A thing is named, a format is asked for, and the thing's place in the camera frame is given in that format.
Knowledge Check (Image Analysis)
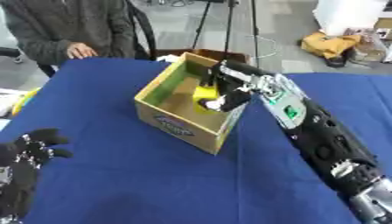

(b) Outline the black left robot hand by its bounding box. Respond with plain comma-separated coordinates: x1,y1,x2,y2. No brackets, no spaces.
0,127,74,224

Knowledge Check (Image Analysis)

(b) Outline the yellow green toy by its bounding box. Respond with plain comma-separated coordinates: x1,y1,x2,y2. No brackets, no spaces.
9,87,43,117

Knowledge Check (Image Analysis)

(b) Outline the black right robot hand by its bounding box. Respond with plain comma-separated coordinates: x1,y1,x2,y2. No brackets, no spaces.
197,59,269,113

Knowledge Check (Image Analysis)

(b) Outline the person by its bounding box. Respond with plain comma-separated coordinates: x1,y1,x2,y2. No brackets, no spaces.
0,0,135,67

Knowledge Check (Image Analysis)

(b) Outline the black chair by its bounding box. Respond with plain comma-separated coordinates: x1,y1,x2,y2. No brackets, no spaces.
123,0,159,61

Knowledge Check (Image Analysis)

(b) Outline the tan cardboard box green inside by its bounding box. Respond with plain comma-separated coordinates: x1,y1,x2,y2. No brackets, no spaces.
133,52,250,156

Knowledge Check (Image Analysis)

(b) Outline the person's hand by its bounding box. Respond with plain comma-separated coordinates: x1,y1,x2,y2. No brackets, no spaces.
66,42,100,60

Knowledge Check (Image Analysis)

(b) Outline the black tripod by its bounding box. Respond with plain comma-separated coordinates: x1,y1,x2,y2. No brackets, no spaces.
190,0,263,68

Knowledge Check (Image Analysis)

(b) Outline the yellow bag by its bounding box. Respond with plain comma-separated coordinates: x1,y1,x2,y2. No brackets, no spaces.
298,31,363,60

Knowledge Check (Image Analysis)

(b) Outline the brown cardboard box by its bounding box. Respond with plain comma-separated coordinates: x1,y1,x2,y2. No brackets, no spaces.
153,48,251,64

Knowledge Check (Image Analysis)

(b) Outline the yellow block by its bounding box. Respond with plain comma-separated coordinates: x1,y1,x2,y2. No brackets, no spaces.
191,85,221,115

